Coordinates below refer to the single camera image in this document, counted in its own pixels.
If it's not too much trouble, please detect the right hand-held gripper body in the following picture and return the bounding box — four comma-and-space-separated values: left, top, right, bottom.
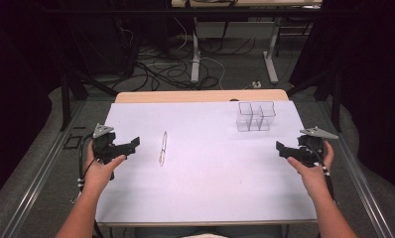
297, 126, 339, 169

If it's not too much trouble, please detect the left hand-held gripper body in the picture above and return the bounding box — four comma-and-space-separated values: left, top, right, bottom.
91, 123, 128, 166

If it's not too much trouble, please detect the person's left hand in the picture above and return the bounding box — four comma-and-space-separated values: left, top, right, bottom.
81, 141, 127, 196

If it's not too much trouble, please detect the person's right hand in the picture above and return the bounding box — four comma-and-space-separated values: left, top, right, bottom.
286, 140, 335, 200

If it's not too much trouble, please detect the clear plastic pen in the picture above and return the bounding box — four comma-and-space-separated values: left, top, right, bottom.
158, 130, 169, 168

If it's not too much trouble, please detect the clear acrylic compartment organizer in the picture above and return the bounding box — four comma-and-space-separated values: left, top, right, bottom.
235, 100, 277, 133

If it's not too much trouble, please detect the black metal stand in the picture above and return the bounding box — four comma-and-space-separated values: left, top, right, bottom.
286, 67, 343, 124
59, 65, 120, 133

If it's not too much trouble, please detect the white table mat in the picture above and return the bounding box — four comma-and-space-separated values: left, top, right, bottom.
94, 100, 319, 225

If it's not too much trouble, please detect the white-legged background desk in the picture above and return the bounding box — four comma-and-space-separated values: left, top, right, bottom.
171, 0, 323, 85

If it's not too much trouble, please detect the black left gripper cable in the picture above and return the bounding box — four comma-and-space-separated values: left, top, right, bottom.
75, 133, 105, 238

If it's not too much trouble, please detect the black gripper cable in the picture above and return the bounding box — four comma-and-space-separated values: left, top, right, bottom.
305, 142, 337, 203
75, 133, 105, 238

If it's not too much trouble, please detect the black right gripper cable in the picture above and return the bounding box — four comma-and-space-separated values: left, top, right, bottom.
305, 142, 337, 203

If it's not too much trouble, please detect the metal floor rail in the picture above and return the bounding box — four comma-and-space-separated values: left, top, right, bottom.
0, 98, 87, 238
319, 98, 395, 238

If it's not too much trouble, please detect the tangle of floor cables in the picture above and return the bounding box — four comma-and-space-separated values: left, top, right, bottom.
112, 16, 263, 93

